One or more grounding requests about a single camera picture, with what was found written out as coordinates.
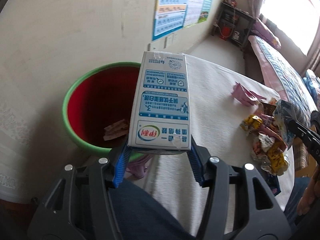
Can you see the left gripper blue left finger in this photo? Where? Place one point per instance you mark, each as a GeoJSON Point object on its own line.
{"type": "Point", "coordinates": [121, 159]}

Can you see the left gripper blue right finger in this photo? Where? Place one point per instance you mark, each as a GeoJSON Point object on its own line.
{"type": "Point", "coordinates": [196, 161]}

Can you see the grey white snack bag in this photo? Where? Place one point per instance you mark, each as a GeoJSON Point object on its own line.
{"type": "Point", "coordinates": [283, 114]}

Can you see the yellow snack wrapper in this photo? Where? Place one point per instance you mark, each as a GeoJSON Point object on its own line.
{"type": "Point", "coordinates": [265, 149]}

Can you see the white blue milk carton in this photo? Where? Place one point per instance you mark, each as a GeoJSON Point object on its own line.
{"type": "Point", "coordinates": [160, 117]}

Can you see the pink wrapper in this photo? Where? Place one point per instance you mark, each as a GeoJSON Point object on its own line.
{"type": "Point", "coordinates": [246, 97]}

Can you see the brown chocolate wrapper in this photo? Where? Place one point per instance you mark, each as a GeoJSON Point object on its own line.
{"type": "Point", "coordinates": [268, 109]}

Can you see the green red trash bin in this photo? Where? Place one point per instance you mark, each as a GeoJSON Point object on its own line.
{"type": "Point", "coordinates": [96, 100]}

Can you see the person's right hand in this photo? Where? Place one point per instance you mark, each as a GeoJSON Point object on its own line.
{"type": "Point", "coordinates": [310, 194]}

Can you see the wooden chair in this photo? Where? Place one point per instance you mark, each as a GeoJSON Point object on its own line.
{"type": "Point", "coordinates": [305, 164]}

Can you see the bed with plaid quilt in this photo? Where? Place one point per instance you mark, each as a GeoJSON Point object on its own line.
{"type": "Point", "coordinates": [279, 75]}

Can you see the dark blue wrapper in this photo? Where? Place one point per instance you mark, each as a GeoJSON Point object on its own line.
{"type": "Point", "coordinates": [273, 183]}

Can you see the white towel table cover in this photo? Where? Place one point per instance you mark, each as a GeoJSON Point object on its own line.
{"type": "Point", "coordinates": [215, 124]}

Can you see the person's blue jeans leg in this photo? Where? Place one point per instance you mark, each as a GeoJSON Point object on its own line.
{"type": "Point", "coordinates": [140, 216]}

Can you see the purple pillow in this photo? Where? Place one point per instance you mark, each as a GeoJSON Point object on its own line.
{"type": "Point", "coordinates": [261, 30]}

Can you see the red bucket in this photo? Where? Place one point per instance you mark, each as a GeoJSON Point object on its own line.
{"type": "Point", "coordinates": [225, 32]}

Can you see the dark metal shelf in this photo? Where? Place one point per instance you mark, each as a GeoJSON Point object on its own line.
{"type": "Point", "coordinates": [241, 23]}

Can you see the white wall switch plate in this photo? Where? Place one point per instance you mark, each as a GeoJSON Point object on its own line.
{"type": "Point", "coordinates": [153, 46]}

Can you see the white wall socket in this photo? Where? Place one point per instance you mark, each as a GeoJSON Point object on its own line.
{"type": "Point", "coordinates": [169, 40]}

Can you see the green multiplication wall poster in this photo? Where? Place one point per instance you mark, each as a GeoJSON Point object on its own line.
{"type": "Point", "coordinates": [205, 10]}

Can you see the white table wall poster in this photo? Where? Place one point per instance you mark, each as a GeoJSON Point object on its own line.
{"type": "Point", "coordinates": [193, 12]}

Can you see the pinyin alphabet wall poster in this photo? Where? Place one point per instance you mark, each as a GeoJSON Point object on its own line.
{"type": "Point", "coordinates": [168, 17]}

